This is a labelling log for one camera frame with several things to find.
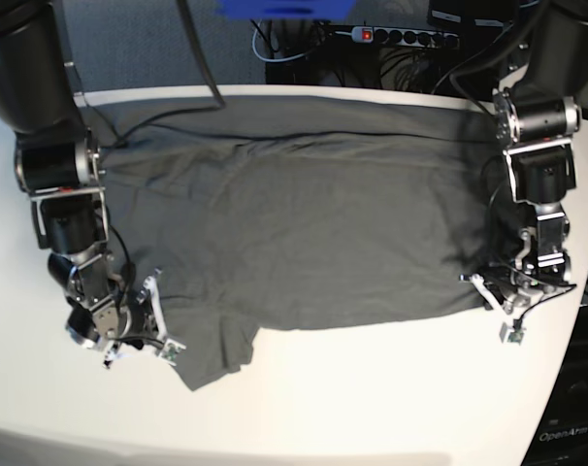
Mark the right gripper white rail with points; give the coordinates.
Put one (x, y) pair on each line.
(145, 329)

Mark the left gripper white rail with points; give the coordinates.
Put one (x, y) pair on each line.
(494, 299)

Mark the grey T-shirt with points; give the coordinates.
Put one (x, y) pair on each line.
(295, 213)

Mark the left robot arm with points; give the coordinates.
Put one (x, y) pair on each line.
(526, 263)

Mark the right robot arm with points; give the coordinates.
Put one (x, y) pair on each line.
(57, 165)

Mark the black OpenArm base box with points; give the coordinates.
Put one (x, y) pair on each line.
(562, 435)

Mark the white power strip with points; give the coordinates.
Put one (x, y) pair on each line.
(402, 37)

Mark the blue plastic box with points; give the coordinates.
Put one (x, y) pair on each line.
(286, 9)

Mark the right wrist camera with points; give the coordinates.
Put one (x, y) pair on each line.
(170, 351)

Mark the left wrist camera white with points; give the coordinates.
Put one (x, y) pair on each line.
(510, 335)

